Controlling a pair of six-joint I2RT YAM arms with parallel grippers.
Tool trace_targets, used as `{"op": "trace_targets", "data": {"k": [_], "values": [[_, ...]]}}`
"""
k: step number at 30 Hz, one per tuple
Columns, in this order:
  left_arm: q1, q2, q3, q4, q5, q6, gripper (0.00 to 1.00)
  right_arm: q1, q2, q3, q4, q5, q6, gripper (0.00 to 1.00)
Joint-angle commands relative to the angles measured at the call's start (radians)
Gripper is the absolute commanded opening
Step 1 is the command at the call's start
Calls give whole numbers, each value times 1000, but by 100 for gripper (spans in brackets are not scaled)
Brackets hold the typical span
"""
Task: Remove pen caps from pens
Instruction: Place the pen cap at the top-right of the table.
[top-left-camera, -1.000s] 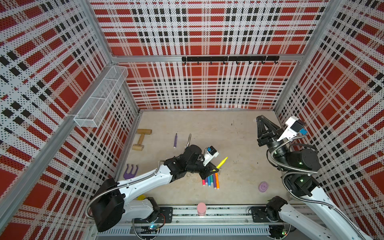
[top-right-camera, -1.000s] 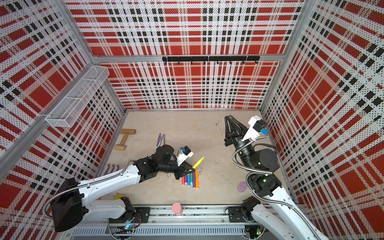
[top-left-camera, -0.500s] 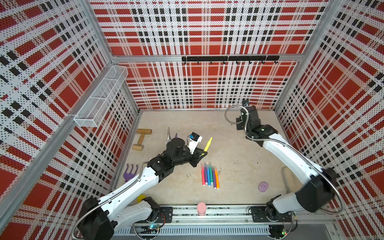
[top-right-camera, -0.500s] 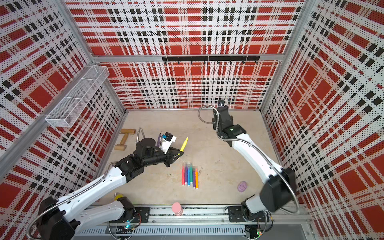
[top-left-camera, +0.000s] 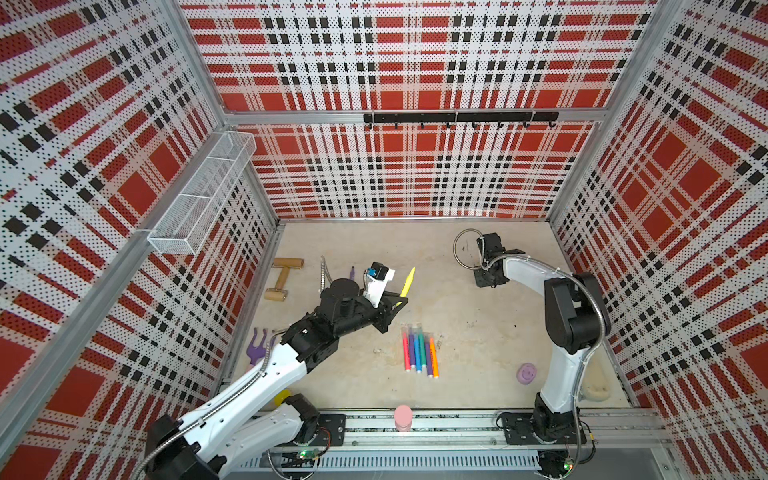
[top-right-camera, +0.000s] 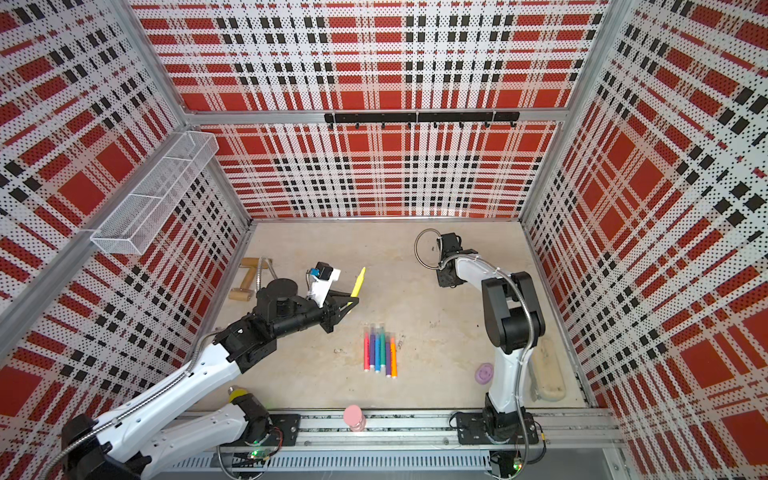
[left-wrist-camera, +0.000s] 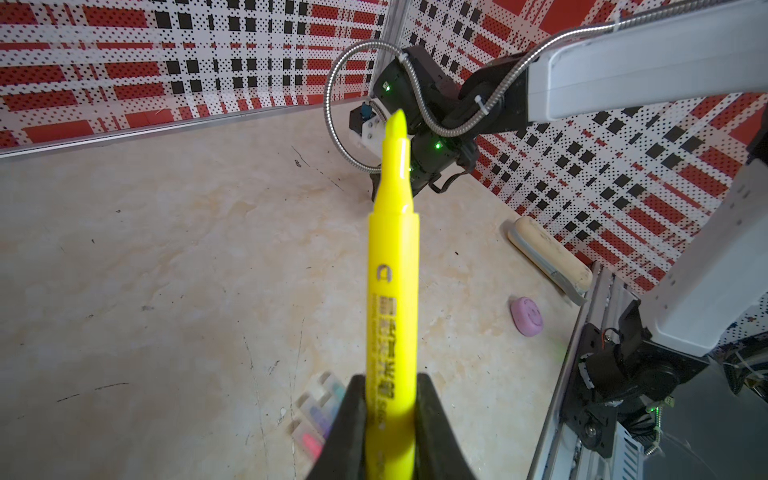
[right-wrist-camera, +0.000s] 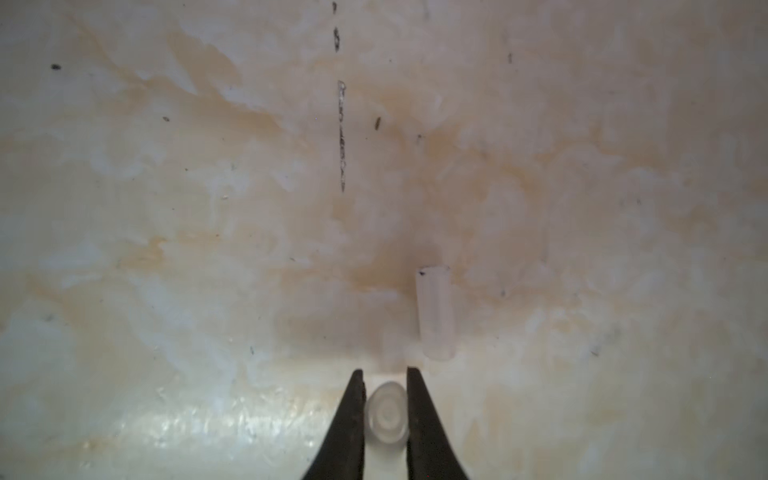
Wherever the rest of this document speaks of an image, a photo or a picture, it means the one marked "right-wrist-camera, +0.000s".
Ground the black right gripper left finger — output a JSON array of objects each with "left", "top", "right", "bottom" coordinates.
[{"left": 303, "top": 369, "right": 366, "bottom": 480}]

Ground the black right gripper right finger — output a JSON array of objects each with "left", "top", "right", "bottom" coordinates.
[{"left": 406, "top": 367, "right": 468, "bottom": 480}]

